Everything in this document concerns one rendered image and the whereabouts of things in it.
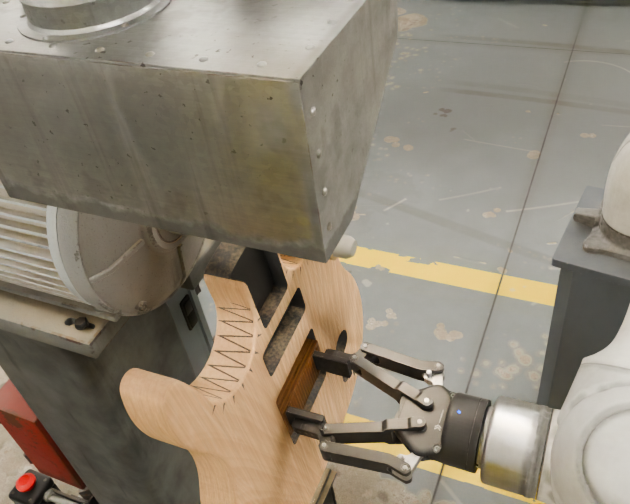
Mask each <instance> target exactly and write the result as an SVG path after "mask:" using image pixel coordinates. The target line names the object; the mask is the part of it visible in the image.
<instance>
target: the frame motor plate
mask: <svg viewBox="0 0 630 504"><path fill-rule="evenodd" d="M130 317H131V316H121V317H120V319H119V320H118V321H117V322H113V321H110V320H106V319H103V318H99V317H95V316H92V315H88V314H85V313H81V312H78V311H74V310H71V309H67V308H63V307H60V306H56V305H53V304H49V303H46V302H42V301H39V300H35V299H31V298H28V297H24V296H21V295H17V294H14V293H10V292H7V291H3V290H0V329H1V330H4V331H8V332H11V333H14V334H17V335H21V336H24V337H27V338H30V339H33V340H37V341H40V342H43V343H46V344H49V345H53V346H56V347H59V348H62V349H65V350H69V351H72V352H75V353H78V354H81V355H85V356H88V357H91V358H94V359H96V358H98V357H99V356H100V354H101V353H102V352H103V351H104V349H105V348H106V347H107V346H108V344H109V343H110V342H111V341H112V339H113V338H114V337H115V336H116V334H117V333H118V332H119V331H120V329H121V328H122V327H123V326H124V324H125V323H126V322H127V321H128V319H129V318H130Z"/></svg>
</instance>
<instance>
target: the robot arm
mask: <svg viewBox="0 0 630 504"><path fill-rule="evenodd" d="M575 212H576V213H575V214H574V216H573V219H574V221H577V222H579V223H581V224H584V225H586V226H588V227H591V228H593V229H592V232H591V234H590V236H589V237H588V238H587V239H585V241H584V242H583V246H582V249H583V250H584V251H585V252H587V253H591V254H602V255H606V256H610V257H614V258H618V259H622V260H625V261H629V262H630V133H629V134H628V135H627V137H626V138H625V139H624V141H623V142H622V144H621V146H620V147H619V149H618V151H617V153H616V155H615V156H614V158H613V161H612V164H611V167H610V170H609V173H608V177H607V182H606V186H605V192H604V199H603V200H602V201H601V205H600V208H599V209H592V208H576V210H575ZM312 357H313V360H314V363H315V366H316V369H317V370H321V371H325V372H328V373H332V374H335V375H339V376H343V377H346V378H350V377H351V375H352V371H353V374H354V376H355V373H356V374H357V375H359V376H360V377H362V378H363V379H365V380H366V381H368V382H369V383H371V384H372V385H374V386H375V387H377V388H378V389H380V390H381V391H383V392H384V393H386V394H387V395H389V396H390V397H392V398H394V399H395V400H396V401H397V402H398V403H399V404H400V409H399V410H398V412H397V413H396V415H395V417H394V419H385V420H384V421H380V422H353V423H327V422H326V419H325V416H324V415H321V414H317V413H314V412H310V411H306V410H302V409H299V408H295V407H291V406H289V407H288V409H287V411H286V413H285V414H286V416H287V419H288V421H289V424H291V425H292V427H293V430H294V432H296V433H297V434H300V435H303V436H307V437H310V438H313V439H317V440H319V445H318V447H319V450H320V453H321V455H322V458H323V460H325V461H329V462H333V463H338V464H343V465H348V466H352V467H357V468H362V469H366V470H371V471H376V472H381V473H385V474H390V475H391V476H393V477H395V478H396V479H398V480H400V481H401V482H403V483H405V484H409V483H411V482H412V479H413V477H412V473H413V472H414V470H415V469H416V467H417V466H418V464H419V462H420V461H428V460H434V461H437V462H440V463H442V464H445V465H448V466H451V467H455V468H458V469H461V470H465V471H468V472H471V473H476V471H477V469H478V468H480V479H481V481H482V483H484V484H486V485H489V486H493V487H496V488H499V489H503V490H506V491H509V492H513V493H516V494H519V495H522V496H524V497H525V498H529V499H530V498H532V499H535V496H536V500H538V501H540V502H543V503H546V504H630V305H629V308H628V310H627V313H626V316H625V318H624V321H623V323H622V326H621V328H620V330H619V332H618V334H617V335H616V337H615V339H614V340H613V341H612V342H611V344H610V345H608V346H607V347H606V348H605V349H603V350H602V351H600V352H598V353H596V354H594V355H591V356H588V357H585V358H583V360H582V362H581V365H580V367H579V370H578V372H577V374H576V377H575V379H574V381H573V384H572V386H571V388H570V390H569V393H568V395H567V397H566V399H565V402H564V404H563V406H562V408H561V410H559V409H554V408H553V412H552V408H549V407H548V406H545V405H537V404H533V403H529V402H525V401H521V400H517V399H513V398H509V397H505V396H499V397H498V398H497V400H496V402H495V404H494V407H492V406H491V400H489V399H485V398H481V397H477V396H473V395H469V394H465V393H461V392H458V393H455V392H451V391H449V390H448V389H447V388H446V387H444V386H443V380H444V379H445V374H444V364H443V363H442V362H440V361H422V360H419V359H416V358H413V357H410V356H407V355H404V354H401V353H398V352H395V351H392V350H389V349H386V348H383V347H380V346H377V345H374V344H371V343H368V342H363V343H362V344H361V345H360V349H359V350H358V351H357V352H356V353H353V354H348V353H345V352H341V351H337V350H333V349H326V351H325V353H323V352H319V351H316V350H315V351H314V353H313V355H312ZM376 365H377V366H376ZM378 366H379V367H382V368H385V369H388V370H391V371H394V372H397V373H399V374H402V375H405V376H408V377H411V378H414V379H417V380H420V381H425V383H427V384H428V385H432V386H429V387H425V388H422V389H419V390H417V389H416V388H414V387H412V386H411V385H409V384H408V383H406V382H404V381H400V380H398V379H396V378H395V377H393V376H392V375H390V374H389V373H387V372H385V371H384V370H382V369H381V368H379V367H378ZM551 413H552V417H551ZM550 419H551V422H550ZM549 424H550V427H549ZM548 430H549V432H548ZM394 431H395V432H394ZM547 435H548V437H547ZM546 441H547V442H546ZM383 442H384V443H387V444H403V445H404V446H405V447H406V449H407V450H408V451H409V452H410V454H409V455H403V454H399V455H397V456H395V455H392V454H390V453H385V452H381V451H376V450H371V449H366V448H361V447H356V446H351V445H346V444H350V443H383ZM545 446H546V447H545ZM544 451H545V452H544ZM543 456H544V457H543ZM542 461H543V463H542ZM541 467H542V468H541ZM540 472H541V473H540ZM539 477H540V479H539ZM538 482H539V484H538ZM537 487H538V489H537ZM536 492H537V495H536Z"/></svg>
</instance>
